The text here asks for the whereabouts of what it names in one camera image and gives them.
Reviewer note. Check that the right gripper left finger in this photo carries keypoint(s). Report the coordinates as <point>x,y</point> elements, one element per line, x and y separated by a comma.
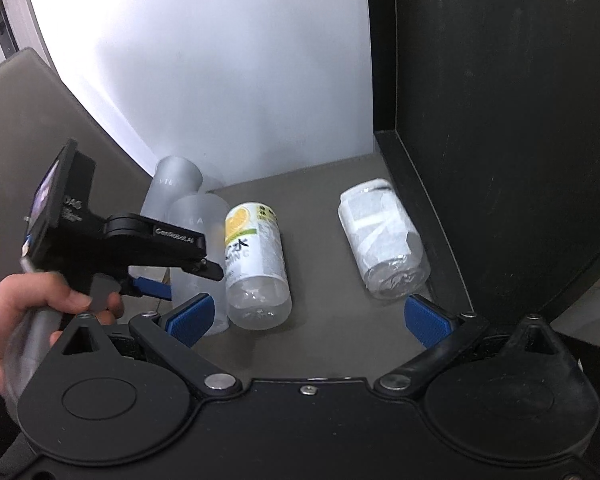
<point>168,341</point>

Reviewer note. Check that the frosted plastic cup far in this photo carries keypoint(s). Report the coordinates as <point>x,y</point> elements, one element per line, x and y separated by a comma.
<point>174,178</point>

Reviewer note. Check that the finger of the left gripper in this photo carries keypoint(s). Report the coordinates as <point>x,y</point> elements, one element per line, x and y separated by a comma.
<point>204,268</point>
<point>144,287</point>

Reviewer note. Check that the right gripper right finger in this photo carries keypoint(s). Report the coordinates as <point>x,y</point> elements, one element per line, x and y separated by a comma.
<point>445,336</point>

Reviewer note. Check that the yellow label clear bottle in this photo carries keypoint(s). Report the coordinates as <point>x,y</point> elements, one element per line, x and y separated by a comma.
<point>257,289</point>

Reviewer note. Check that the white label clear bottle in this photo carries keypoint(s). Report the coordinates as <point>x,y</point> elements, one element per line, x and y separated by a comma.
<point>385,244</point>

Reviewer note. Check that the grey leather chair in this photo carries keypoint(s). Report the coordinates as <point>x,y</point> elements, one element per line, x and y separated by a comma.
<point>336,329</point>

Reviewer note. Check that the black open box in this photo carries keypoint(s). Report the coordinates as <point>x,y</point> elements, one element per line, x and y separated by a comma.
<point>487,113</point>

